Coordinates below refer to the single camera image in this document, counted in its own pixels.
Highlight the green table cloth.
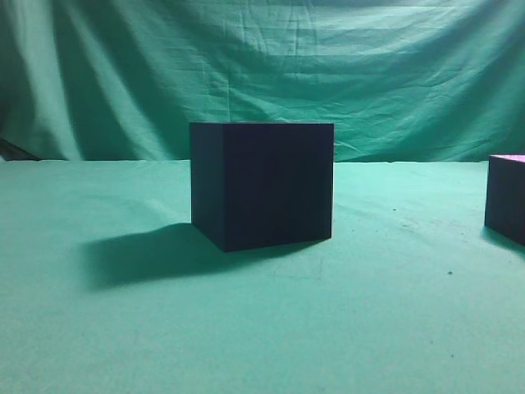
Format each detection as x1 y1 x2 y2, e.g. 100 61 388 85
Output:
1 161 524 393

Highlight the purple cube block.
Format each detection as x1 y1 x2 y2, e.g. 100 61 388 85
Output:
484 153 524 245

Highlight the green backdrop cloth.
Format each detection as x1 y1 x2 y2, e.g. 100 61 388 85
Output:
1 1 524 162

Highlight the dark groove box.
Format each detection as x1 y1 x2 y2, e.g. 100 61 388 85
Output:
189 122 335 252

